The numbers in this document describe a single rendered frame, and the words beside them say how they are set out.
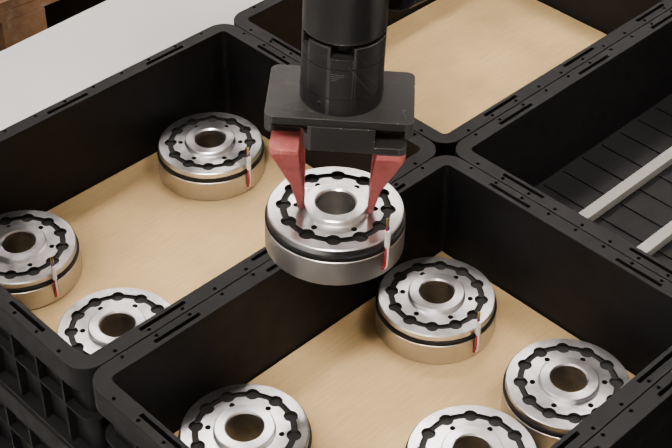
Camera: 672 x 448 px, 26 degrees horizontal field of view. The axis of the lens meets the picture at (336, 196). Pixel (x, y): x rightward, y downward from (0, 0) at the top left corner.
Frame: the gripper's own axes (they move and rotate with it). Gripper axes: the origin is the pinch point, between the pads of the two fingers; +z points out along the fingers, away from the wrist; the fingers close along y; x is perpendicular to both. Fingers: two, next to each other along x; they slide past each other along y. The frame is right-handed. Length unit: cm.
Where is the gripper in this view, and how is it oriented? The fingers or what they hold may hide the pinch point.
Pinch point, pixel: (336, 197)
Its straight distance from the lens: 106.3
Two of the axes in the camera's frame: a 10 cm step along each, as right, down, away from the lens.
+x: -0.5, 6.1, -7.9
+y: -10.0, -0.6, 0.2
